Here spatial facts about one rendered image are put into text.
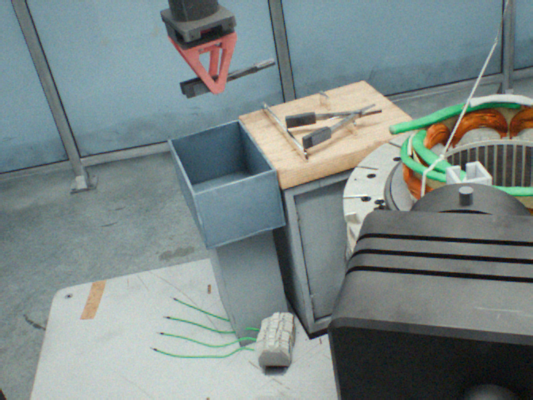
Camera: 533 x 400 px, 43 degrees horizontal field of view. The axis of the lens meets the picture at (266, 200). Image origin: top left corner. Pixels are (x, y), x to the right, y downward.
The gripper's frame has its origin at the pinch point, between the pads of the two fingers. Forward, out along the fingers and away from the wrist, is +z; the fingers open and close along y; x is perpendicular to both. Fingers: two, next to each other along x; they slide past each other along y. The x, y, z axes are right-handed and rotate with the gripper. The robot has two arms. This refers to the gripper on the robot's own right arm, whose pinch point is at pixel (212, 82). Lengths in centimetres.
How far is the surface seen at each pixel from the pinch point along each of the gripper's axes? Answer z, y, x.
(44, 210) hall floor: 116, -200, -38
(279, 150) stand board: 9.6, 5.0, 5.2
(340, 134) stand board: 9.9, 6.4, 13.4
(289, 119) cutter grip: 7.0, 3.0, 8.0
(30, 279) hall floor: 116, -151, -50
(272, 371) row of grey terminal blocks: 37.7, 13.1, -5.0
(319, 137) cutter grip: 7.4, 9.3, 9.2
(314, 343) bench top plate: 38.0, 11.3, 2.5
